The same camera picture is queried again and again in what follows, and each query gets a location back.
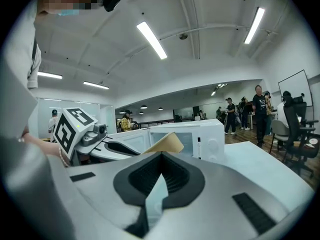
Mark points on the blue face mask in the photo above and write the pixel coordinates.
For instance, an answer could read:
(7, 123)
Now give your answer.
(67, 12)

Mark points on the short ceiling strip light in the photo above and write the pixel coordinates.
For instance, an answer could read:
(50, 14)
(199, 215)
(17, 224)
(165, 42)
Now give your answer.
(222, 85)
(213, 93)

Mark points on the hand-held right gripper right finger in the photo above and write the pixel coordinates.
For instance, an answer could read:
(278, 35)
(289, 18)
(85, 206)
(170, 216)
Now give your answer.
(212, 196)

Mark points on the round black white cushion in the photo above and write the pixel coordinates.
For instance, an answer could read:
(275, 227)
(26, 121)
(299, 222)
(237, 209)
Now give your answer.
(312, 141)

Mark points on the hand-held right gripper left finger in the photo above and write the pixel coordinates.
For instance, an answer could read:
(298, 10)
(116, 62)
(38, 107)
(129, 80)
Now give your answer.
(100, 191)

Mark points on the light blue tablecloth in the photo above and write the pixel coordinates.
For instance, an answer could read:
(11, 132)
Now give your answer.
(255, 164)

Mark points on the long ceiling light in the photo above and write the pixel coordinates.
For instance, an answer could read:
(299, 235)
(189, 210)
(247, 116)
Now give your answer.
(49, 75)
(151, 39)
(254, 25)
(96, 85)

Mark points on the tall black cabinet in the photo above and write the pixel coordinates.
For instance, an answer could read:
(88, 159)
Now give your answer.
(195, 110)

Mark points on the person's white shirt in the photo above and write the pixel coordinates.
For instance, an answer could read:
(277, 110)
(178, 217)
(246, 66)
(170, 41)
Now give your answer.
(22, 46)

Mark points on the black mesh office chair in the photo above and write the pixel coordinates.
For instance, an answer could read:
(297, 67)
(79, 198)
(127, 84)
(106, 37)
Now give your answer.
(296, 124)

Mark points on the person's left forearm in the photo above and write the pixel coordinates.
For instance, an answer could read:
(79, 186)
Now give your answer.
(42, 144)

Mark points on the black metal railing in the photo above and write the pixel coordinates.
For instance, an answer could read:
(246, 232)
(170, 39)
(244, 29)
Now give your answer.
(162, 122)

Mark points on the grey chair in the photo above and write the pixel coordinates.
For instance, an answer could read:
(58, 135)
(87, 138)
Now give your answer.
(278, 129)

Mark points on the left gripper fisheye camera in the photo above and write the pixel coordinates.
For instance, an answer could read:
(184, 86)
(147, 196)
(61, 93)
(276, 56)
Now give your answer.
(100, 128)

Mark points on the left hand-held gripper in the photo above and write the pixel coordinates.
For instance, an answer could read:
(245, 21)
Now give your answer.
(67, 131)

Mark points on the black-framed whiteboard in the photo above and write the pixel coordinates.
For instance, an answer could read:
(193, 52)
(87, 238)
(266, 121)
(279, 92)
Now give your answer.
(295, 86)

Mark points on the white microwave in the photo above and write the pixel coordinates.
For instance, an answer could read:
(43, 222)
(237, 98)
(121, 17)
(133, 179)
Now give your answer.
(212, 134)

